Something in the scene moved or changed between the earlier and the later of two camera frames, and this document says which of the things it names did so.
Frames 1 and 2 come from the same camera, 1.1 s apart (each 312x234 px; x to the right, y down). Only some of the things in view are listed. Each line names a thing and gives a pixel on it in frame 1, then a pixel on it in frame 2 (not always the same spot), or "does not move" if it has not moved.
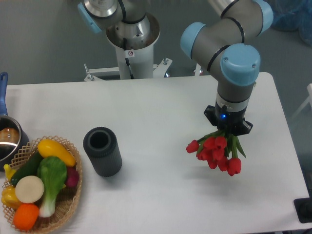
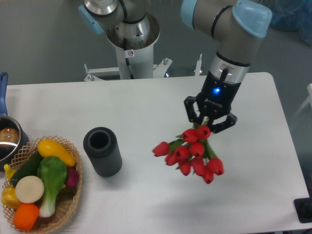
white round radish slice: (29, 189) does not move
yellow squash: (47, 147) does not move
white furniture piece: (308, 100) does not move
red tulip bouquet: (221, 149) → (190, 152)
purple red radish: (72, 177) does not move
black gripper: (233, 122) → (215, 101)
